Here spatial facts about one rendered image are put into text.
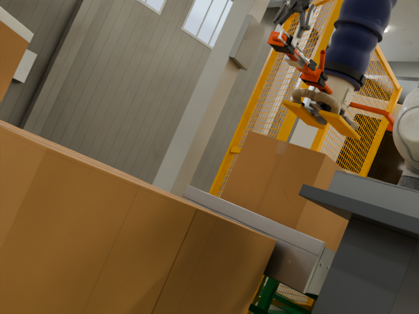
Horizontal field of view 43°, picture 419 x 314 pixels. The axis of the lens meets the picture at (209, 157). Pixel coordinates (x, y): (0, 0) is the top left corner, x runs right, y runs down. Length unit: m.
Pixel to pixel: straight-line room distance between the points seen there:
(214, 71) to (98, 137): 7.23
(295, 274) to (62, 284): 1.07
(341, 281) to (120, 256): 0.69
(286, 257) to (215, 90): 1.55
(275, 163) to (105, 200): 1.17
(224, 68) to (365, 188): 1.96
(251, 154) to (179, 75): 8.87
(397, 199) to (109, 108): 9.24
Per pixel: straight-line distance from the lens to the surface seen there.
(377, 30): 2.64
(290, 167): 2.30
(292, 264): 2.15
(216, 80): 3.44
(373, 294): 1.65
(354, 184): 1.69
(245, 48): 3.50
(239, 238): 1.87
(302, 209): 2.23
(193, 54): 11.38
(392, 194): 1.61
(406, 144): 1.54
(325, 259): 2.20
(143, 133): 10.94
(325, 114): 2.41
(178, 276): 1.66
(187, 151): 3.36
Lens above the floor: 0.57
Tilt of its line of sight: 5 degrees up
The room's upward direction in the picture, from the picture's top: 24 degrees clockwise
